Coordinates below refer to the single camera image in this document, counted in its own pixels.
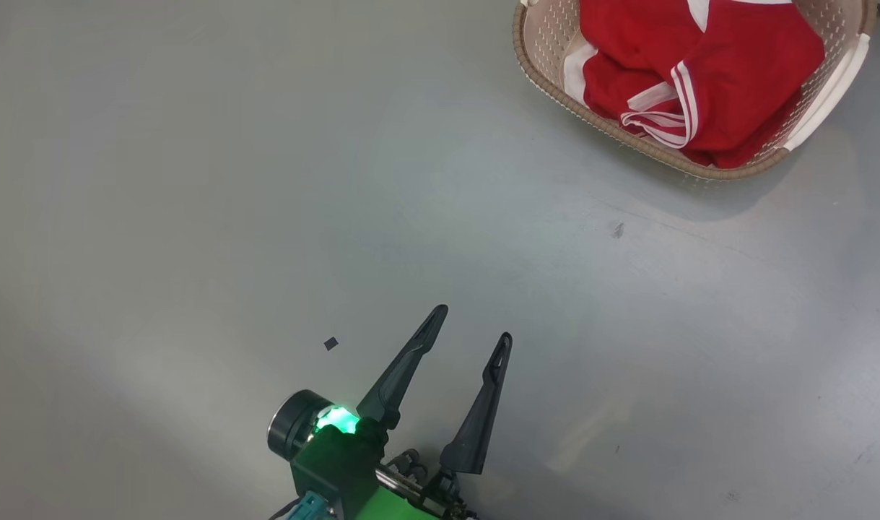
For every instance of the small black floor scrap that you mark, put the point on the small black floor scrap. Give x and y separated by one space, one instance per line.
330 344

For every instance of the red white striped garment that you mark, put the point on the red white striped garment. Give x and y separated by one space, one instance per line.
750 79

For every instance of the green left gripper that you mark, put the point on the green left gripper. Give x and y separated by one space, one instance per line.
403 502

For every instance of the black cylindrical left gripper motor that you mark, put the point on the black cylindrical left gripper motor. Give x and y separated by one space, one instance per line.
292 426

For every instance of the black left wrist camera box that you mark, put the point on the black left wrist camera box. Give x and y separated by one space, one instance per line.
335 462

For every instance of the cream plastic laundry basket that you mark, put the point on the cream plastic laundry basket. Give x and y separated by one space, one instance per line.
548 29

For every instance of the plain red garment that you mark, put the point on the plain red garment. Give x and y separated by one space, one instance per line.
627 50

